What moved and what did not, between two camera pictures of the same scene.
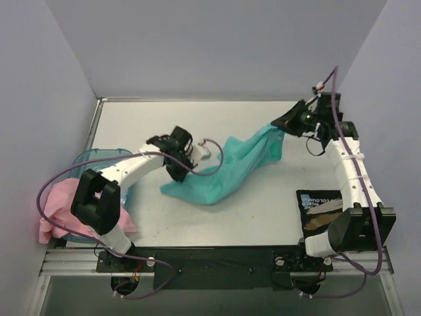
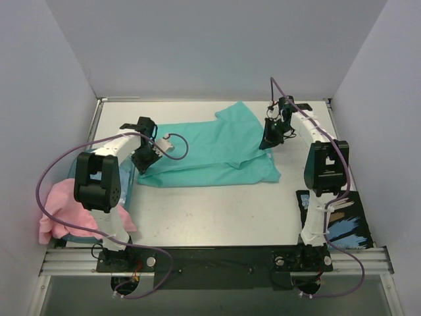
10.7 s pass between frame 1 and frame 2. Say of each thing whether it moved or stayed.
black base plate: stayed
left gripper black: moved
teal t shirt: moved
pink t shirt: stayed
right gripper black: moved
